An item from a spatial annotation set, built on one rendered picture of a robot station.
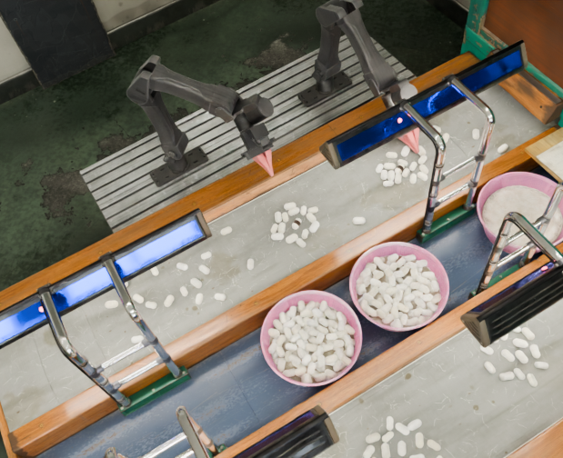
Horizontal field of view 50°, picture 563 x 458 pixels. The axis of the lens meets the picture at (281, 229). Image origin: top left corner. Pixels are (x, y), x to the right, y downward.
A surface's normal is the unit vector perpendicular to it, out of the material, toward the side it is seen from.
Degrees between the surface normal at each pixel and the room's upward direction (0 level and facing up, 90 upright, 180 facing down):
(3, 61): 88
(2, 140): 0
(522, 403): 0
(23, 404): 0
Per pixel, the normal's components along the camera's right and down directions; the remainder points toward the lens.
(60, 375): -0.10, -0.53
